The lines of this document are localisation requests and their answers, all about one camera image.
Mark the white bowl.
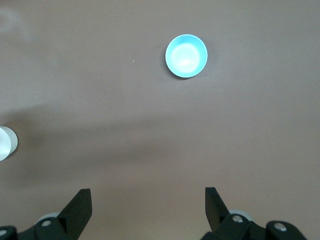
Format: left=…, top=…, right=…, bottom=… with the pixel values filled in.
left=0, top=125, right=19, bottom=162

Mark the blue bowl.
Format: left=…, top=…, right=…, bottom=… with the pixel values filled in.
left=164, top=34, right=209, bottom=79

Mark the brown table mat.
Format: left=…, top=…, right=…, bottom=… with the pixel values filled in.
left=0, top=0, right=320, bottom=240

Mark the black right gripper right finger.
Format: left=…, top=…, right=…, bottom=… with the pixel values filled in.
left=202, top=186, right=307, bottom=240

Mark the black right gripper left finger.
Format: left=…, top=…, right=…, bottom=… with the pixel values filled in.
left=0, top=188, right=93, bottom=240

